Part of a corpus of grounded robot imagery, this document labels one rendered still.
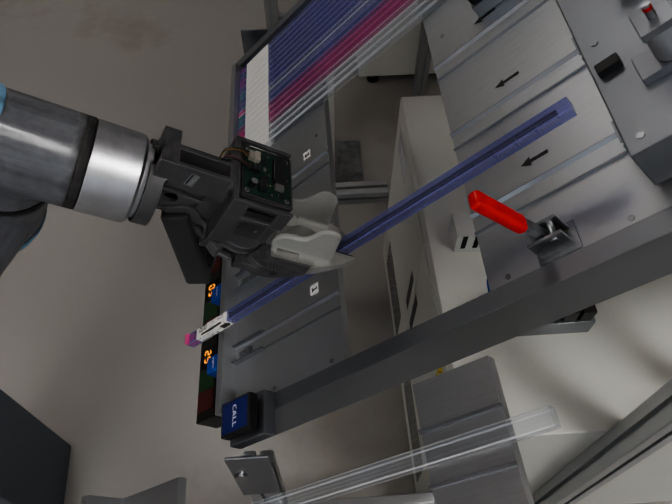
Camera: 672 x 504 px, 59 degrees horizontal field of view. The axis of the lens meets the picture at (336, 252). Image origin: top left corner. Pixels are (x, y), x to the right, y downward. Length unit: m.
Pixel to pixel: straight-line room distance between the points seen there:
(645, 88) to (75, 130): 0.41
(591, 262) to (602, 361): 0.49
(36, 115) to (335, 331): 0.37
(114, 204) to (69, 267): 1.40
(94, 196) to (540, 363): 0.68
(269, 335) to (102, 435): 0.91
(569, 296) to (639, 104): 0.16
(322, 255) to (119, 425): 1.12
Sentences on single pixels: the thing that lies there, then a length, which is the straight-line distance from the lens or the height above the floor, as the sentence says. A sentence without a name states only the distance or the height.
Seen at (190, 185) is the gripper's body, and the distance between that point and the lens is 0.49.
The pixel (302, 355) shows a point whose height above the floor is 0.81.
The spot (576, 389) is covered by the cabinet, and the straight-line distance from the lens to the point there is 0.94.
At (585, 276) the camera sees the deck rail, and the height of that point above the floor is 1.04.
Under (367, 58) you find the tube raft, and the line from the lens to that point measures 0.84.
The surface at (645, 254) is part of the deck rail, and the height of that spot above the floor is 1.07.
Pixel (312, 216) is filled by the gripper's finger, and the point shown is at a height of 0.98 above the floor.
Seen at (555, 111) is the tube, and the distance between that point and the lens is 0.49.
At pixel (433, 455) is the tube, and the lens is 0.46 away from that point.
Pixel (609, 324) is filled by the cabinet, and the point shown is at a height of 0.62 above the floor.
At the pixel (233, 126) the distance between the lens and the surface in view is 1.03.
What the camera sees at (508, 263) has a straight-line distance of 0.55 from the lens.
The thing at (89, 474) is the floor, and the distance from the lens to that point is 1.59.
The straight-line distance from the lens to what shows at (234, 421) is 0.68.
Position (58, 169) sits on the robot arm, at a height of 1.12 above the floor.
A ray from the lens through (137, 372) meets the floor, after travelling 1.64.
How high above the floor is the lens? 1.44
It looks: 56 degrees down
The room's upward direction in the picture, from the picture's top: straight up
